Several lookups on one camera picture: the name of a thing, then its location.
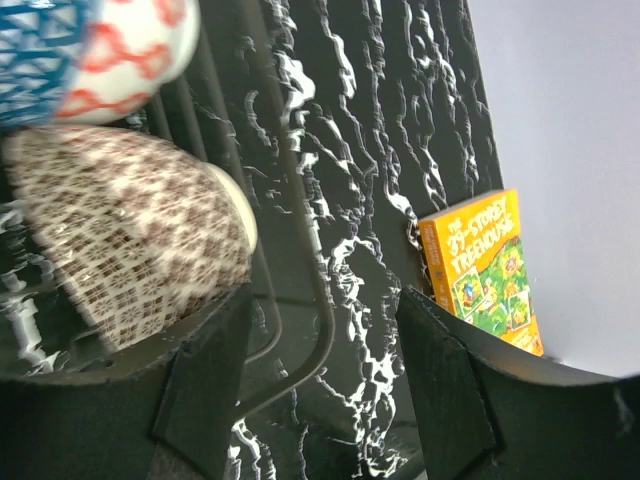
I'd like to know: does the wire dish rack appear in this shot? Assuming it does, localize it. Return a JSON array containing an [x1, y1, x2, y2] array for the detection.
[[0, 0, 336, 416]]

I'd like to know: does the brown patterned bowl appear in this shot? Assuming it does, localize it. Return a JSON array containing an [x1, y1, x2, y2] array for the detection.
[[2, 125, 258, 350]]

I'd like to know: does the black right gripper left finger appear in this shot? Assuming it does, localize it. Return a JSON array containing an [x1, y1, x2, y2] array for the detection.
[[1, 286, 252, 479]]

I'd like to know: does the blue patterned bowl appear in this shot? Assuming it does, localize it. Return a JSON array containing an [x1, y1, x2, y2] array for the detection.
[[1, 0, 201, 129]]

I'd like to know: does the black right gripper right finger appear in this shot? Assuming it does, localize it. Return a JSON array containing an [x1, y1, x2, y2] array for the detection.
[[396, 287, 639, 479]]

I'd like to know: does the orange treehouse book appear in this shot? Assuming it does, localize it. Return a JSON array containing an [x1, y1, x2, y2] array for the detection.
[[419, 189, 544, 356]]

